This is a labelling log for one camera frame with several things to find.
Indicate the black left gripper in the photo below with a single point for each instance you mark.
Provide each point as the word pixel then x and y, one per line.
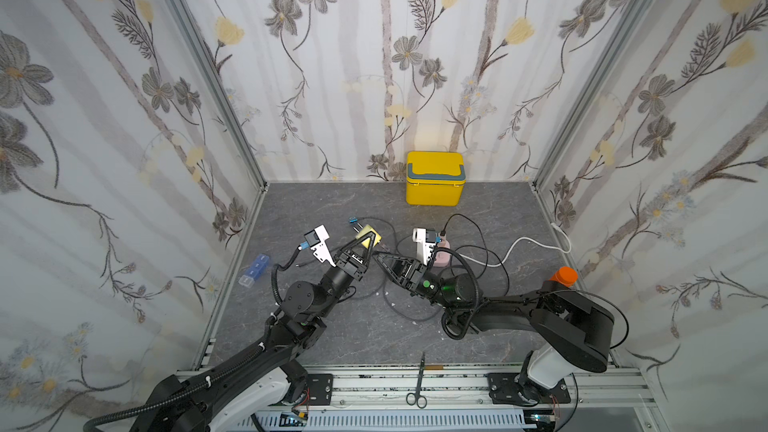
pixel 348 264

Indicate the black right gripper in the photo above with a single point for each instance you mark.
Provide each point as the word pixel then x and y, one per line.
pixel 405 273

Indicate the yellow usb charger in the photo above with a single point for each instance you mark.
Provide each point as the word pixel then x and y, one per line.
pixel 368 237

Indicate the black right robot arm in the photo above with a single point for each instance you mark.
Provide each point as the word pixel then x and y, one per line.
pixel 576 330

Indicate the pink power strip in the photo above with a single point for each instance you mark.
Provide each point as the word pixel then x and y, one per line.
pixel 441 257

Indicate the blue transparent plastic case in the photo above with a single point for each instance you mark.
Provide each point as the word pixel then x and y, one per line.
pixel 254 270

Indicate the orange cylindrical bottle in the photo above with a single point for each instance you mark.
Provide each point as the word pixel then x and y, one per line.
pixel 566 276

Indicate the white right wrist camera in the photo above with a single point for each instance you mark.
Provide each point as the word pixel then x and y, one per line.
pixel 426 241

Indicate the yellow storage box grey handle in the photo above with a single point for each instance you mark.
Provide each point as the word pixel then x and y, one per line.
pixel 434 178

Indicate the black handled scissors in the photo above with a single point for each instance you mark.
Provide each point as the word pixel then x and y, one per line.
pixel 415 398

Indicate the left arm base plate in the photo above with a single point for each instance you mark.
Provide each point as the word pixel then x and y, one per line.
pixel 312 390

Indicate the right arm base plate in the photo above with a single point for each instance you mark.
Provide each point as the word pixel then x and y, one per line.
pixel 505 389

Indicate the white slotted cable duct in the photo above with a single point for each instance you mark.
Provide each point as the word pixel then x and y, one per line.
pixel 390 420

